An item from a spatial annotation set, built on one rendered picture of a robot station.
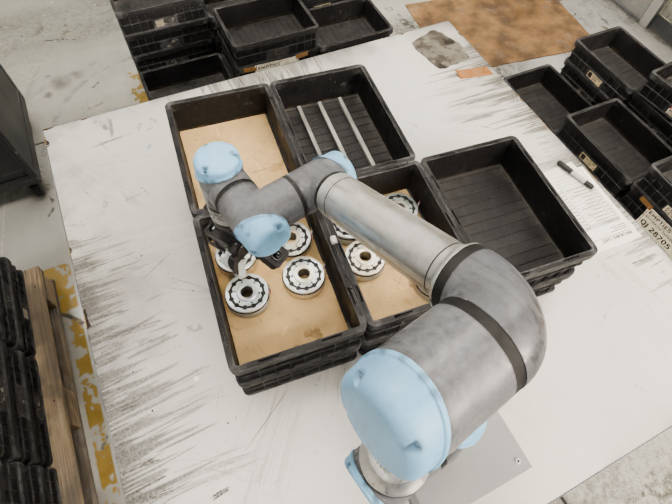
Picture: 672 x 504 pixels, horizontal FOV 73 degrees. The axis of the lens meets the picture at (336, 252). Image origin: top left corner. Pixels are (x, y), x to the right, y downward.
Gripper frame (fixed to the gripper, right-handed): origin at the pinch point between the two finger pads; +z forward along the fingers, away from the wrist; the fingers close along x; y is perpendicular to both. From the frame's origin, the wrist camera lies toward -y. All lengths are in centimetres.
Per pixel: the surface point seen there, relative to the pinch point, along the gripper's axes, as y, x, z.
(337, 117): 14, -61, 11
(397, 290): -29.4, -18.2, 11.0
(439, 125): -11, -89, 24
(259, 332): -7.2, 8.7, 11.1
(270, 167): 19.3, -32.7, 11.0
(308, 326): -15.9, 1.5, 11.0
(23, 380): 65, 51, 67
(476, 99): -17, -109, 24
